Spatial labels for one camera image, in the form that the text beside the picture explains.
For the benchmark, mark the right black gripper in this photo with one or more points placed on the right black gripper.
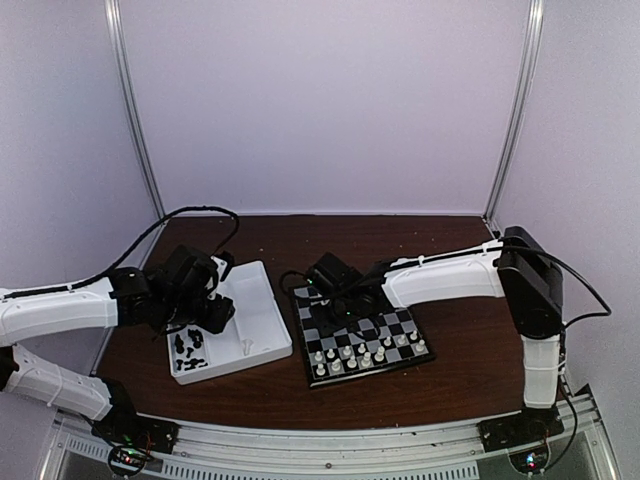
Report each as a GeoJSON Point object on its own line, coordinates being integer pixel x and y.
{"type": "Point", "coordinates": [324, 327]}

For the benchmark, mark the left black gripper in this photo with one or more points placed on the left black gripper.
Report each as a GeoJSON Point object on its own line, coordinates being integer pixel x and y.
{"type": "Point", "coordinates": [216, 321]}

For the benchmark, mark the white king piece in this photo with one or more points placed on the white king piece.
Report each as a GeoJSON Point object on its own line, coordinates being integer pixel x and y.
{"type": "Point", "coordinates": [380, 355]}

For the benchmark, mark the black white chess board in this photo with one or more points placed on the black white chess board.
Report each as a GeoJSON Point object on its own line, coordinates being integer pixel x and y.
{"type": "Point", "coordinates": [371, 332]}

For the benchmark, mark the white compartment tray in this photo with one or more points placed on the white compartment tray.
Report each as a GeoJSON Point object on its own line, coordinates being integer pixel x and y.
{"type": "Point", "coordinates": [257, 317]}

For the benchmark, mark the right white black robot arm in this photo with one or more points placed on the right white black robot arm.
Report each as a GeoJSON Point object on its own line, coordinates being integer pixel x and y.
{"type": "Point", "coordinates": [514, 267]}

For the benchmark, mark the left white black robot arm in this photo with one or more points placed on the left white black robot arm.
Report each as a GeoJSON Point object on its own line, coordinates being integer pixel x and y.
{"type": "Point", "coordinates": [27, 314]}

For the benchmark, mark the black chess pieces pile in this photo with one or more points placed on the black chess pieces pile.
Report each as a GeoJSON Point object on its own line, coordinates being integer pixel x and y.
{"type": "Point", "coordinates": [187, 350]}

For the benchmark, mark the white chess pieces pile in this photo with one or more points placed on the white chess pieces pile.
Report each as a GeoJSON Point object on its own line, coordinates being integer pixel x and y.
{"type": "Point", "coordinates": [247, 346]}

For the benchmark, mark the left controller circuit board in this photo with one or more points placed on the left controller circuit board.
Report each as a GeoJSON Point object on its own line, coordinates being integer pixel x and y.
{"type": "Point", "coordinates": [126, 460]}

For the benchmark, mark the controller circuit board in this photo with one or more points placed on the controller circuit board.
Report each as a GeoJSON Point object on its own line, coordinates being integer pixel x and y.
{"type": "Point", "coordinates": [530, 461]}
{"type": "Point", "coordinates": [126, 460]}

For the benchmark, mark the right controller circuit board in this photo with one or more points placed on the right controller circuit board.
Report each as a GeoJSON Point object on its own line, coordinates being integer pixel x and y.
{"type": "Point", "coordinates": [530, 461]}

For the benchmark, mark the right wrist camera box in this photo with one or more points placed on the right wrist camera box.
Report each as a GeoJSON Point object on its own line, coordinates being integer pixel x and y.
{"type": "Point", "coordinates": [330, 275]}

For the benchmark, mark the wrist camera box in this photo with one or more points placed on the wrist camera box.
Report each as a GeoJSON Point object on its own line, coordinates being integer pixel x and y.
{"type": "Point", "coordinates": [189, 271]}
{"type": "Point", "coordinates": [330, 275]}

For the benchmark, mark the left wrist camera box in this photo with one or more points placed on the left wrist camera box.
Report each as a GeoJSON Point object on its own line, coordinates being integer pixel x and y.
{"type": "Point", "coordinates": [189, 271]}

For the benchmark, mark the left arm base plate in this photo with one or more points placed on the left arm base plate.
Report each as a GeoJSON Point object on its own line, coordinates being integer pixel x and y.
{"type": "Point", "coordinates": [144, 433]}

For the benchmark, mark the front aluminium rail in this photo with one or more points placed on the front aluminium rail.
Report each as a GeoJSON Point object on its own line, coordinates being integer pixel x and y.
{"type": "Point", "coordinates": [452, 450]}

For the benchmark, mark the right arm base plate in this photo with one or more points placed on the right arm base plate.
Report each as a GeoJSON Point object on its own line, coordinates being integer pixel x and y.
{"type": "Point", "coordinates": [519, 429]}

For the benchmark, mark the right aluminium frame post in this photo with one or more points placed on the right aluminium frame post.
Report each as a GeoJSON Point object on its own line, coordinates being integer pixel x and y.
{"type": "Point", "coordinates": [527, 69]}

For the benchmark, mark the aluminium frame post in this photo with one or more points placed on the aluminium frame post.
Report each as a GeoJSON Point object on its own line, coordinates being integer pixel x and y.
{"type": "Point", "coordinates": [527, 69]}
{"type": "Point", "coordinates": [117, 37]}

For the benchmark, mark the left aluminium frame post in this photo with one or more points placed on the left aluminium frame post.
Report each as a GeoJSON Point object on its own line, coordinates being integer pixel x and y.
{"type": "Point", "coordinates": [117, 37]}

